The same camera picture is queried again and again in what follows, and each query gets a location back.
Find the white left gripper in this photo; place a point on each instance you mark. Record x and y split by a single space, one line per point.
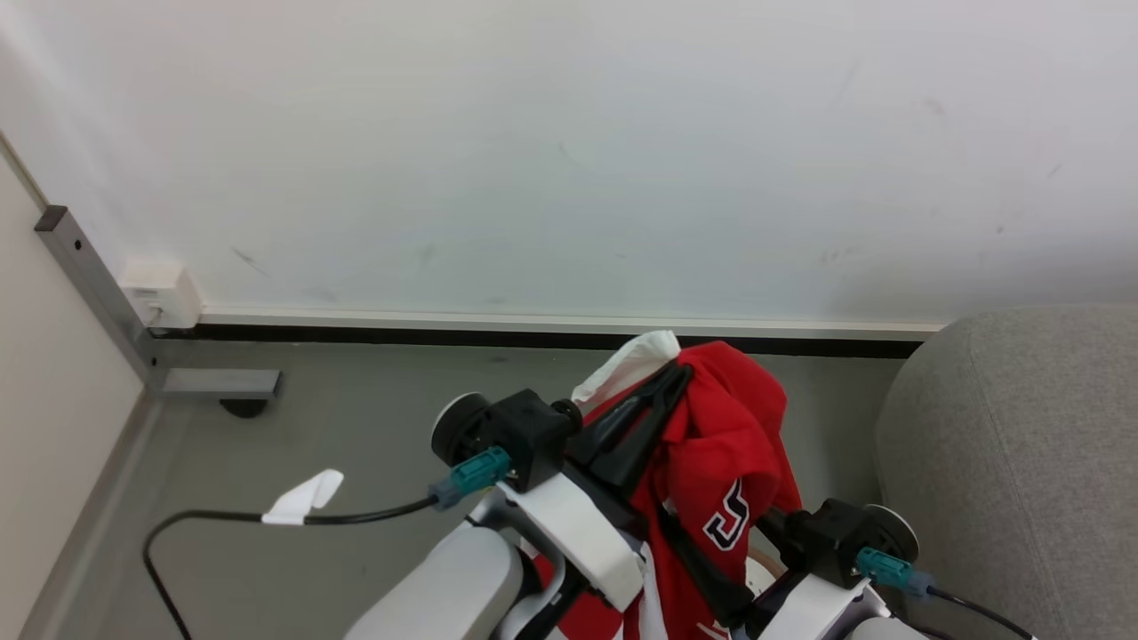
578 533

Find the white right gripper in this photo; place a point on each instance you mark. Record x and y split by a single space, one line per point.
818 609

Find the red and white jersey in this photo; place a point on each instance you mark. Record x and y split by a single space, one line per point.
729 427

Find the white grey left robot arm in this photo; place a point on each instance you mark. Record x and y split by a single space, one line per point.
462 587

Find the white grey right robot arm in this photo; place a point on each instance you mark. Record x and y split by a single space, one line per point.
880 629

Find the white baseboard strip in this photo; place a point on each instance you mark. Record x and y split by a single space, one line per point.
569 322

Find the grey fabric sofa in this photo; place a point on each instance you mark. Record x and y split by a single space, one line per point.
1022 462

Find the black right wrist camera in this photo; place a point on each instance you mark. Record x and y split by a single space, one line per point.
840 538

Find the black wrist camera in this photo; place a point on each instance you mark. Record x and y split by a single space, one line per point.
840 538
520 431

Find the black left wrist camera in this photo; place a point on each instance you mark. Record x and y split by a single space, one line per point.
520 431

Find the black frame foot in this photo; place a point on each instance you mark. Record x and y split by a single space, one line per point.
244 407

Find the white wall socket box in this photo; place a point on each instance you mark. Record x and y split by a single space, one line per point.
163 293

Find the grey metal frame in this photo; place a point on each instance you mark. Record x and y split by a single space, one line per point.
98 284

